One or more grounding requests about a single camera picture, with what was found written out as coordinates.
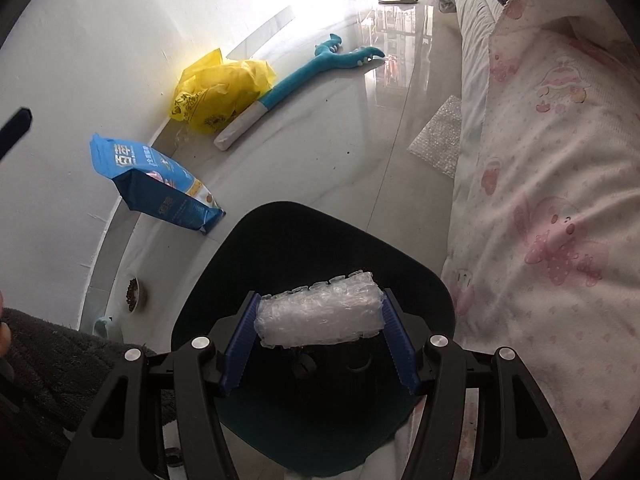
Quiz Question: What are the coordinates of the clear bubble wrap roll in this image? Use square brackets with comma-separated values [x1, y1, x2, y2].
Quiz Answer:
[254, 271, 384, 348]

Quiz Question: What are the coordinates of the black trash bin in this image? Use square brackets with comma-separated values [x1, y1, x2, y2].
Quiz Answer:
[171, 202, 454, 478]

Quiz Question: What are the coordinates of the small bowl with pet food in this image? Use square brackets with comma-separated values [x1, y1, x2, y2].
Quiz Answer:
[125, 274, 148, 313]

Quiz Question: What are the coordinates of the blue snack bag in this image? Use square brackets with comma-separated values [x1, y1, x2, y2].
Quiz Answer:
[90, 134, 224, 234]

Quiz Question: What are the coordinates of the pink cartoon print duvet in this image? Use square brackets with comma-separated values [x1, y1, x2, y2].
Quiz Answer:
[442, 0, 639, 479]

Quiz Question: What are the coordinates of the yellow plastic bag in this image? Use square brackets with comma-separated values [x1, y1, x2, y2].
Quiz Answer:
[169, 49, 278, 136]

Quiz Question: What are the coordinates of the white bubble wrap sheet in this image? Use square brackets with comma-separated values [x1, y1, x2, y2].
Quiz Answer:
[408, 96, 462, 179]

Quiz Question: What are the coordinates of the teal dinosaur plush toy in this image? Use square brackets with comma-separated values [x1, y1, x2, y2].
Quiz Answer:
[214, 32, 386, 152]

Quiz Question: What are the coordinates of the green slipper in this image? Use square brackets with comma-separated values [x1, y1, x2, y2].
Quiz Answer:
[378, 0, 419, 6]

